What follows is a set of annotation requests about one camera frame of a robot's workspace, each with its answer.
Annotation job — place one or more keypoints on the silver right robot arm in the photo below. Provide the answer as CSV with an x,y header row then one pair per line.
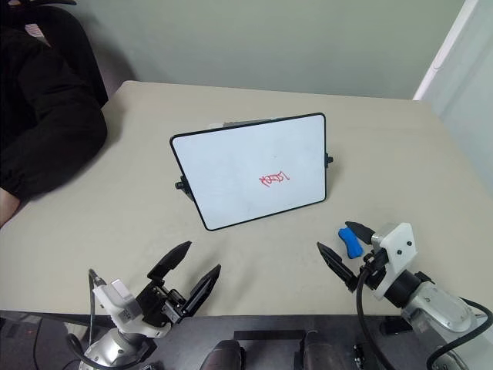
x,y
439,308

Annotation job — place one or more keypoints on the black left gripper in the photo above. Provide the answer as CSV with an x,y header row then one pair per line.
x,y
159,304

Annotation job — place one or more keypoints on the person's black-sleeved arm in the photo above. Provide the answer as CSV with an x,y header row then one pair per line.
x,y
46,127

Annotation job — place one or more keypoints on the blue eraser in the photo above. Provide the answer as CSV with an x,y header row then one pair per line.
x,y
350,243

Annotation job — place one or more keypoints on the dark rounded shape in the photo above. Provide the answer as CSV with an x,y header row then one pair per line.
x,y
225,356

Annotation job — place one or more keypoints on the black-framed small whiteboard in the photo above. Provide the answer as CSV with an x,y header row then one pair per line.
x,y
246,173

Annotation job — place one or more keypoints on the white door frame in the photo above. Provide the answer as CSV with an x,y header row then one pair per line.
x,y
454,54

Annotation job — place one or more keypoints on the person's bare hand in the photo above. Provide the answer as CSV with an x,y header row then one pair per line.
x,y
7,208

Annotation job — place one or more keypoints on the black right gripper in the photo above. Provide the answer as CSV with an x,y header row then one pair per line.
x,y
375,268

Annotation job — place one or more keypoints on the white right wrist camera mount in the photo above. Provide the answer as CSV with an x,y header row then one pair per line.
x,y
400,241

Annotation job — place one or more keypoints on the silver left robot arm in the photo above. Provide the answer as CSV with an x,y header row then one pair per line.
x,y
106,352

